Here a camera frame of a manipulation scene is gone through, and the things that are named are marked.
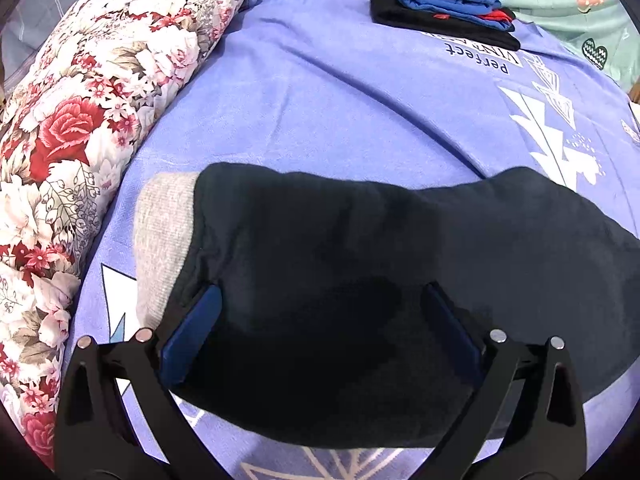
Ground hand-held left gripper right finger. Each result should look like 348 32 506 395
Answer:
422 282 589 480

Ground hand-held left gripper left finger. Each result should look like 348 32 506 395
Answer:
54 284 224 480

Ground navy pants with grey waistband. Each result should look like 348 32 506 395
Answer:
134 162 640 449

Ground red floral quilt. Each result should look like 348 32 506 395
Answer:
0 0 254 470

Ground purple patterned bed sheet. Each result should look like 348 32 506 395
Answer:
62 0 640 480

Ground folded red garment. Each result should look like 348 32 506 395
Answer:
481 7 516 32

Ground stack of folded clothes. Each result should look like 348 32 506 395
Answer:
352 0 522 52

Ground teal heart print sheet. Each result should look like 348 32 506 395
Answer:
425 0 640 97

